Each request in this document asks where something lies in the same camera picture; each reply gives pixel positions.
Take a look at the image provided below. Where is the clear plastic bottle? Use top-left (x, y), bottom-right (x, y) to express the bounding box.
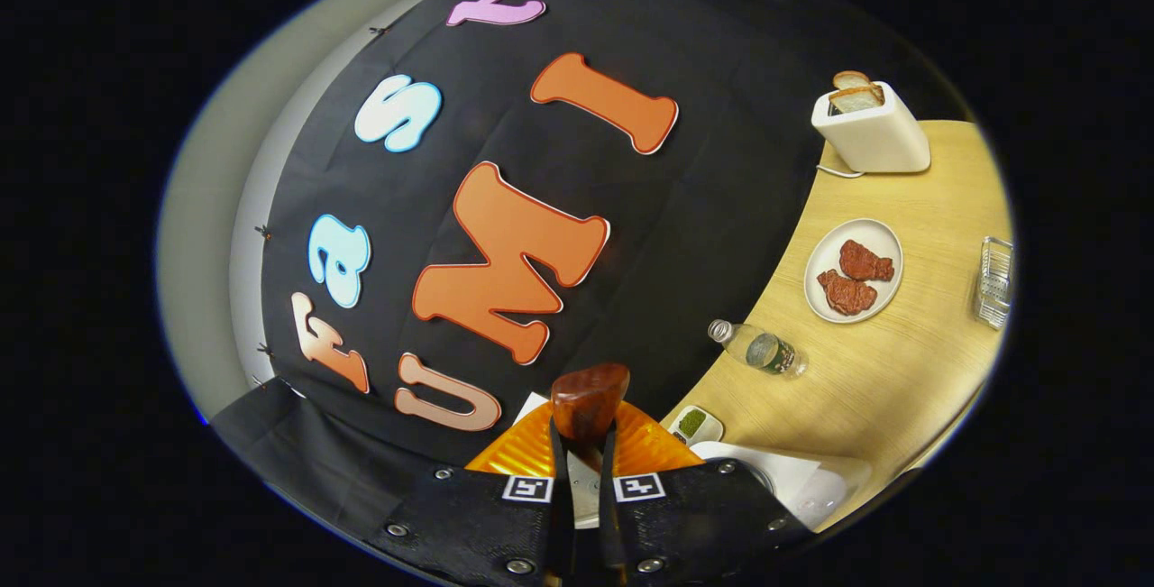
top-left (708, 318), bottom-right (810, 379)

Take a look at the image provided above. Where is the wire chopstick holder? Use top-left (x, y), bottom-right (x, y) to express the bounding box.
top-left (974, 235), bottom-right (1015, 331)

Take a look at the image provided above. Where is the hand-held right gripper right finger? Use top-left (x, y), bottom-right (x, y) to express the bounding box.
top-left (600, 402), bottom-right (817, 587)

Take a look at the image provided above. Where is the square bread slice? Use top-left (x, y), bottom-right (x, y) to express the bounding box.
top-left (828, 85), bottom-right (884, 115)

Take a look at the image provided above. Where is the white round plate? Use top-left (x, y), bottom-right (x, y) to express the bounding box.
top-left (804, 218), bottom-right (904, 325)

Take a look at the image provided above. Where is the brown wooden spoon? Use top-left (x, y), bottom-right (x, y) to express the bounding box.
top-left (552, 363), bottom-right (632, 472)

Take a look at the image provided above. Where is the black backdrop cloth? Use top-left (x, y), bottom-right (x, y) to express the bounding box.
top-left (209, 0), bottom-right (979, 543)

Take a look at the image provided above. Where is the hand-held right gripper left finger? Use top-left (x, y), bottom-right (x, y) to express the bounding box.
top-left (365, 402), bottom-right (578, 587)

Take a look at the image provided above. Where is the white toaster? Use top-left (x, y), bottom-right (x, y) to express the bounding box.
top-left (811, 80), bottom-right (931, 175)

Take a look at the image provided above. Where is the red meat piece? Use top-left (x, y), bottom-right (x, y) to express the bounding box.
top-left (838, 240), bottom-right (895, 282)
top-left (818, 270), bottom-right (878, 316)

